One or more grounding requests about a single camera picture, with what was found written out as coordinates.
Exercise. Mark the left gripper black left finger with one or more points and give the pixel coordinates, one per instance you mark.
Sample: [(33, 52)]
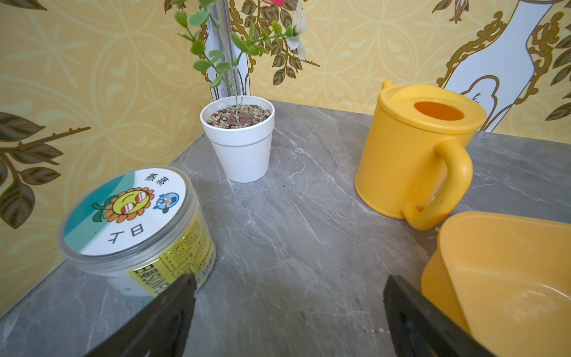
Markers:
[(160, 329)]

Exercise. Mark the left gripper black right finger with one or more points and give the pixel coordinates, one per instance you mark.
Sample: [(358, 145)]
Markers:
[(418, 328)]

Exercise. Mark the yellow storage box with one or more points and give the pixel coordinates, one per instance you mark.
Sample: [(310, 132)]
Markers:
[(505, 280)]

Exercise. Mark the round tape tin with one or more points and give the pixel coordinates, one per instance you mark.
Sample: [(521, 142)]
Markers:
[(141, 231)]

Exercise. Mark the yellow watering can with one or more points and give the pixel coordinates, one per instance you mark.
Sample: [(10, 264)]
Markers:
[(415, 165)]

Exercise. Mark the white potted plant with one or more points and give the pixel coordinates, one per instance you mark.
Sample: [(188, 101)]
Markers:
[(238, 124)]

